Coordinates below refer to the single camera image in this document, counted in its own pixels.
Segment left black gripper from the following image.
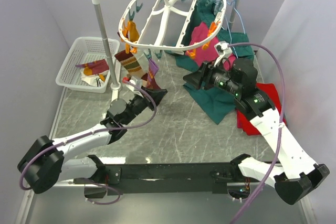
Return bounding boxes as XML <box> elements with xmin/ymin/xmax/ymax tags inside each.
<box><xmin>123</xmin><ymin>86</ymin><xmax>167</xmax><ymax>125</ymax></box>

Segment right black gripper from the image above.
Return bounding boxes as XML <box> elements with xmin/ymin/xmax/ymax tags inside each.
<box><xmin>182</xmin><ymin>57</ymin><xmax>241</xmax><ymax>97</ymax></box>

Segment maroon orange striped sock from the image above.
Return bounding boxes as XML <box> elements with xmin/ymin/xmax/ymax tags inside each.
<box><xmin>115</xmin><ymin>50</ymin><xmax>148</xmax><ymax>81</ymax></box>

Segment white sock black stripes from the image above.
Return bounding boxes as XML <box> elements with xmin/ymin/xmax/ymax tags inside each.
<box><xmin>81</xmin><ymin>74</ymin><xmax>104</xmax><ymax>87</ymax></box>

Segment purple orange striped sock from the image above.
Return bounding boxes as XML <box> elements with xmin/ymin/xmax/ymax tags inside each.
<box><xmin>76</xmin><ymin>59</ymin><xmax>109</xmax><ymax>76</ymax></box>

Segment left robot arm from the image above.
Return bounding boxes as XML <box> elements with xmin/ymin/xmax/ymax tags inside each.
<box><xmin>17</xmin><ymin>87</ymin><xmax>167</xmax><ymax>194</ymax></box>

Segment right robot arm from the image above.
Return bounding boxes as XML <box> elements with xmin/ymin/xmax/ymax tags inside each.
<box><xmin>183</xmin><ymin>58</ymin><xmax>330</xmax><ymax>205</ymax></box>

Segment white round clip hanger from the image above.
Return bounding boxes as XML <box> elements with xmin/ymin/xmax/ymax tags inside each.
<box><xmin>118</xmin><ymin>0</ymin><xmax>227</xmax><ymax>53</ymax></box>

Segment pink garment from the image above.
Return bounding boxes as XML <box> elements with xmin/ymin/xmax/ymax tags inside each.
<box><xmin>185</xmin><ymin>22</ymin><xmax>236</xmax><ymax>65</ymax></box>

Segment green garment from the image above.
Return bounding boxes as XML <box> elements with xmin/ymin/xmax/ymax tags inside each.
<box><xmin>175</xmin><ymin>0</ymin><xmax>254</xmax><ymax>124</ymax></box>

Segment orange sock in basket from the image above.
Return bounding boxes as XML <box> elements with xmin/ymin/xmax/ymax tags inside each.
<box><xmin>99</xmin><ymin>74</ymin><xmax>106</xmax><ymax>82</ymax></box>

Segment yellow hanging sock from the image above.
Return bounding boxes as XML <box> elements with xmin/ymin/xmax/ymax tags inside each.
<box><xmin>127</xmin><ymin>20</ymin><xmax>140</xmax><ymax>42</ymax></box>

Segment red folded cloth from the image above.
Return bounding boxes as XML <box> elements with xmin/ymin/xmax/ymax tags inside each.
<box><xmin>236</xmin><ymin>83</ymin><xmax>282</xmax><ymax>136</ymax></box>

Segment black base bar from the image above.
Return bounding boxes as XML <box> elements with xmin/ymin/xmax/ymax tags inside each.
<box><xmin>88</xmin><ymin>154</ymin><xmax>249</xmax><ymax>195</ymax></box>

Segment white plastic basket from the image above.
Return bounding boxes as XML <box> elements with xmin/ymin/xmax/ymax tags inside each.
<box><xmin>56</xmin><ymin>37</ymin><xmax>111</xmax><ymax>93</ymax></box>

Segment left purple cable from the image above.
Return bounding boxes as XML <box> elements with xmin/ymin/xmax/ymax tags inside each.
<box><xmin>19</xmin><ymin>81</ymin><xmax>158</xmax><ymax>206</ymax></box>

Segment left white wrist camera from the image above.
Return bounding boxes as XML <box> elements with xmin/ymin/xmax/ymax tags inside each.
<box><xmin>122</xmin><ymin>76</ymin><xmax>143</xmax><ymax>92</ymax></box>

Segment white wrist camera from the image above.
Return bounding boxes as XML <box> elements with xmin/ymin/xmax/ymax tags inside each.
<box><xmin>122</xmin><ymin>76</ymin><xmax>143</xmax><ymax>92</ymax></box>
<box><xmin>214</xmin><ymin>42</ymin><xmax>232</xmax><ymax>67</ymax></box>

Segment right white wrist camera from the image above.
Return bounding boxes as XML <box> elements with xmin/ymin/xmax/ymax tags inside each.
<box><xmin>214</xmin><ymin>42</ymin><xmax>232</xmax><ymax>67</ymax></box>

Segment light blue wire hanger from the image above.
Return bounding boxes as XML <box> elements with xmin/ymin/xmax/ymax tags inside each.
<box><xmin>224</xmin><ymin>0</ymin><xmax>246</xmax><ymax>43</ymax></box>

